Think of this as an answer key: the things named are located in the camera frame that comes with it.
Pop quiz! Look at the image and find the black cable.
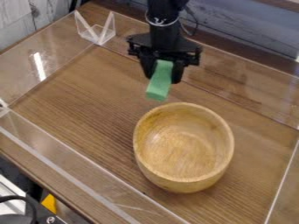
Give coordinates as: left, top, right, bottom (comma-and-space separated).
0, 195, 39, 224

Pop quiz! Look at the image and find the yellow label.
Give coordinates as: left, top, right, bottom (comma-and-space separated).
41, 194, 57, 214

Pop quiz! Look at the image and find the clear acrylic tray wall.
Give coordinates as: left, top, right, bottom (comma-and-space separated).
0, 103, 189, 224

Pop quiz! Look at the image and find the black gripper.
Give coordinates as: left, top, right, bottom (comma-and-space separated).
125, 24, 201, 84

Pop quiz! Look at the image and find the clear acrylic corner bracket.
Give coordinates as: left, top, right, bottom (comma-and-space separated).
73, 11, 116, 46

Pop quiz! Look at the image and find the green rectangular block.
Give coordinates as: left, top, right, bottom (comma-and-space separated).
145, 59, 173, 101

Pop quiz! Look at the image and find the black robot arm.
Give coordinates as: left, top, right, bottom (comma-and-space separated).
125, 0, 203, 84

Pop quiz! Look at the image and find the brown wooden bowl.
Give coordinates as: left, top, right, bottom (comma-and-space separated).
133, 102, 235, 193

